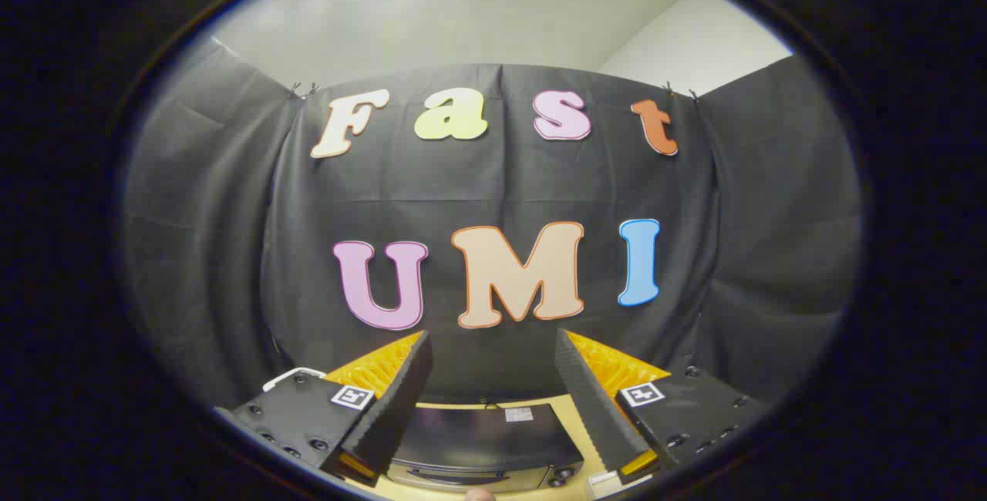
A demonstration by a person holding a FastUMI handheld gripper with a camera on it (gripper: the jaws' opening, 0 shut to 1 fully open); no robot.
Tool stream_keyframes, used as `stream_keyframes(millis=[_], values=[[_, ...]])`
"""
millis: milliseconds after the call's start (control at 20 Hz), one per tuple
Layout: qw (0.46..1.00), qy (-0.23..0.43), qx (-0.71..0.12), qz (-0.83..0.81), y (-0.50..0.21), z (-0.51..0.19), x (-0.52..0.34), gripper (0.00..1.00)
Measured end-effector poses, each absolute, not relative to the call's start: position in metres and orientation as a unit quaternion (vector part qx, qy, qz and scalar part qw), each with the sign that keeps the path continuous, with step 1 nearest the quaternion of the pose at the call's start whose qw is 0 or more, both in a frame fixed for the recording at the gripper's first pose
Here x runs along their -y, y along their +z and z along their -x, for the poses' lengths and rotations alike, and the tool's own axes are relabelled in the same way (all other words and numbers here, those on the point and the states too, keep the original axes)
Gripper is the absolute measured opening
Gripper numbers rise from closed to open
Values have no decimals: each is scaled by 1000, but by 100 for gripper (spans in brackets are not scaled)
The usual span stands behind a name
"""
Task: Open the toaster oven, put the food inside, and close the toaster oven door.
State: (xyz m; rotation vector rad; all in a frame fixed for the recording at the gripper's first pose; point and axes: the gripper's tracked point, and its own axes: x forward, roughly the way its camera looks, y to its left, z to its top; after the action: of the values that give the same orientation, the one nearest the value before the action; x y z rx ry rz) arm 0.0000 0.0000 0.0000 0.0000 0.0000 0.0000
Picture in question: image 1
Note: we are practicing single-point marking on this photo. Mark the black toaster oven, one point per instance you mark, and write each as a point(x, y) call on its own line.
point(478, 432)

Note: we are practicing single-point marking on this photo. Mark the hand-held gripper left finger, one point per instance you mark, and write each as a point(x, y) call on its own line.
point(393, 408)

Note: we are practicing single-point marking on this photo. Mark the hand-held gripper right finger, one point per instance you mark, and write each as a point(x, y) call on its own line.
point(597, 408)

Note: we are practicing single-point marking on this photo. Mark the white toaster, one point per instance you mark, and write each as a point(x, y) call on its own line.
point(289, 371)

